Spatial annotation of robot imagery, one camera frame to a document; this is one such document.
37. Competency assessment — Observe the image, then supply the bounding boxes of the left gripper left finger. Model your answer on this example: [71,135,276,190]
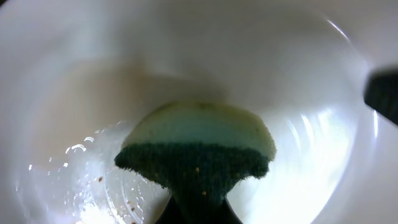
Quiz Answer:
[155,197,183,224]

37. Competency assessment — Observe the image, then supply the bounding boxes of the green yellow sponge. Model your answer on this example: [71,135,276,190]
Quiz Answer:
[114,102,277,223]

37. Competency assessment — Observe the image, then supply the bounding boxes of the white plate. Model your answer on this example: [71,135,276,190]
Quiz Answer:
[1,1,397,223]

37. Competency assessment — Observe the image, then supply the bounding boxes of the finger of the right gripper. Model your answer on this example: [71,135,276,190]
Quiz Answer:
[364,67,397,125]

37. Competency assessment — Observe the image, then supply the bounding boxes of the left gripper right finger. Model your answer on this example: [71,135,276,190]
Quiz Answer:
[214,199,243,224]

